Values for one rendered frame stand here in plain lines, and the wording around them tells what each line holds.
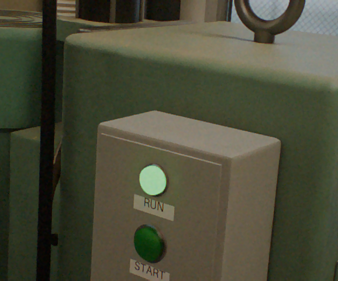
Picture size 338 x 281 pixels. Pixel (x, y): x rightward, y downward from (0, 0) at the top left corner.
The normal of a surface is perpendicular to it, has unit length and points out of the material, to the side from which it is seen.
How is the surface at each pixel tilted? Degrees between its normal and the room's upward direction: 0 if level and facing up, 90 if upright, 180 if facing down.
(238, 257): 90
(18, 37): 63
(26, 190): 90
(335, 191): 90
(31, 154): 90
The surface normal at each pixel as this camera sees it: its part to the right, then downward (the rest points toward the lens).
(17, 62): 0.34, 0.27
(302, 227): -0.59, 0.18
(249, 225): 0.81, 0.21
